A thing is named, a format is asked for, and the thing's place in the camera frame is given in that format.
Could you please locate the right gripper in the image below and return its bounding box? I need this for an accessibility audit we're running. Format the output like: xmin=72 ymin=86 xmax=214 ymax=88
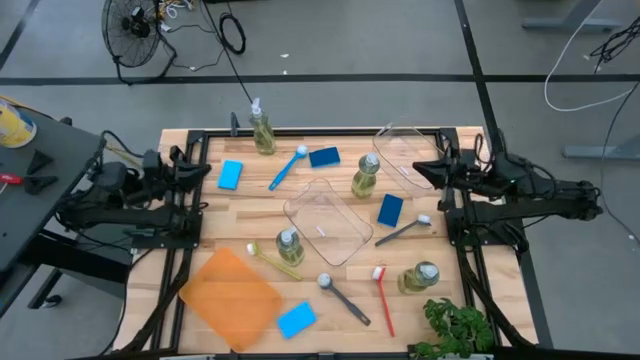
xmin=412 ymin=149 xmax=494 ymax=198

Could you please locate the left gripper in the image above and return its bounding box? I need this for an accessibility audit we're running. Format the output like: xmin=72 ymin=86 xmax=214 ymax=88
xmin=141 ymin=144 xmax=213 ymax=196

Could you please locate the dark blue scrub sponge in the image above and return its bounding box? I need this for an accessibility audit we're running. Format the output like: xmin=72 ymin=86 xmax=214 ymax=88
xmin=308 ymin=146 xmax=342 ymax=169
xmin=376 ymin=193 xmax=405 ymax=229

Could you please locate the slim dark grey dish brush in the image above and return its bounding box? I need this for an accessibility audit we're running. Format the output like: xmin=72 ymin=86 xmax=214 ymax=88
xmin=374 ymin=213 xmax=433 ymax=248

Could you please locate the yellow-green soap pump bottle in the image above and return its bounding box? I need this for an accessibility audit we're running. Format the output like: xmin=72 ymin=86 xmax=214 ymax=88
xmin=396 ymin=260 xmax=441 ymax=296
xmin=248 ymin=97 xmax=278 ymax=157
xmin=350 ymin=152 xmax=381 ymax=200
xmin=275 ymin=225 xmax=306 ymax=268

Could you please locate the yellow-green dish brush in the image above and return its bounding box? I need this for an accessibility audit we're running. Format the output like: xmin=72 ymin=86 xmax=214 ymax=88
xmin=245 ymin=241 xmax=304 ymax=282

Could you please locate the red dish brush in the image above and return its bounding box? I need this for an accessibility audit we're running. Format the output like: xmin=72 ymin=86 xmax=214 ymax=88
xmin=371 ymin=265 xmax=397 ymax=339

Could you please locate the grey round-headed dish brush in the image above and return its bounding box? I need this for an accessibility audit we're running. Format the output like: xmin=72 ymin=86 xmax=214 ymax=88
xmin=317 ymin=272 xmax=373 ymax=328

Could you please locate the light blue sponge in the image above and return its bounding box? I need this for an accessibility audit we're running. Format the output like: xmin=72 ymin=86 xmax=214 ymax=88
xmin=276 ymin=300 xmax=318 ymax=341
xmin=216 ymin=159 xmax=244 ymax=192

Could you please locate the clear plastic bin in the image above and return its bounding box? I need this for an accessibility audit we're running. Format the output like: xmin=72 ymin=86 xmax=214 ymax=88
xmin=282 ymin=176 xmax=375 ymax=268
xmin=371 ymin=123 xmax=449 ymax=199

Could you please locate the blue dish brush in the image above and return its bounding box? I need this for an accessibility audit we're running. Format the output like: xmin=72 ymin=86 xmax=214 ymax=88
xmin=267 ymin=144 xmax=309 ymax=193

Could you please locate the orange plastic bin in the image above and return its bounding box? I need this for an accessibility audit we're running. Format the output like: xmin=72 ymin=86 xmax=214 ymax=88
xmin=178 ymin=246 xmax=284 ymax=353

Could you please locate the grey side table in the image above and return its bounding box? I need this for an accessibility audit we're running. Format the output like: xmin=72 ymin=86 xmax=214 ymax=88
xmin=0 ymin=94 xmax=132 ymax=321

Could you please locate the black triangular piece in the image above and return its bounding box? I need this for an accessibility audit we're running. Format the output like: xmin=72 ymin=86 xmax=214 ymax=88
xmin=22 ymin=174 xmax=60 ymax=196
xmin=25 ymin=148 xmax=55 ymax=176

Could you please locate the black floor fan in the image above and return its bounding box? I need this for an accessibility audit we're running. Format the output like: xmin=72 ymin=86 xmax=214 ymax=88
xmin=100 ymin=0 xmax=179 ymax=86

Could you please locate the green potted plant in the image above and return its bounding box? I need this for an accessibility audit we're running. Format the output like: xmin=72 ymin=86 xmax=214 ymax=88
xmin=408 ymin=297 xmax=496 ymax=360

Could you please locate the grey desk foot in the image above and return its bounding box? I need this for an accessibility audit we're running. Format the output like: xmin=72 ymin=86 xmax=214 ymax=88
xmin=563 ymin=132 xmax=640 ymax=161
xmin=522 ymin=0 xmax=624 ymax=32

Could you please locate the yellow floor cable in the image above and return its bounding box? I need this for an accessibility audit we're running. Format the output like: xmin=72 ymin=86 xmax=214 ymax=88
xmin=105 ymin=143 xmax=146 ymax=167

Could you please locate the long black cable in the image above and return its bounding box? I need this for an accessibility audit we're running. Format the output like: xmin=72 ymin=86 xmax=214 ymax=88
xmin=201 ymin=0 xmax=255 ymax=105

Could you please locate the black aluminium table frame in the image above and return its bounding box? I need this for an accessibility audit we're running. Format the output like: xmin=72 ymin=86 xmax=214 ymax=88
xmin=119 ymin=127 xmax=539 ymax=359

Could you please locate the white floor cable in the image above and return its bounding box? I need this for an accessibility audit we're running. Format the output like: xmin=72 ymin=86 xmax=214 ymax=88
xmin=543 ymin=0 xmax=640 ymax=113

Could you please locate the coiled black cable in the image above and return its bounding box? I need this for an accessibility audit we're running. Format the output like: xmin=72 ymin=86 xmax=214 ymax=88
xmin=218 ymin=12 xmax=248 ymax=56

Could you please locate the white cable bundle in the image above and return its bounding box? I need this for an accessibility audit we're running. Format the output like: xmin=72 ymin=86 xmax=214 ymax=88
xmin=158 ymin=0 xmax=201 ymax=32

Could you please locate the thin black floor cable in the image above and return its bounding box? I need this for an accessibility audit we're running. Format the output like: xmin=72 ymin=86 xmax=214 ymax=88
xmin=599 ymin=79 xmax=640 ymax=246

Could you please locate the black cable bundle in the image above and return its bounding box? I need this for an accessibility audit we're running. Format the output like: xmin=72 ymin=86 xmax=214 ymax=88
xmin=589 ymin=14 xmax=640 ymax=74

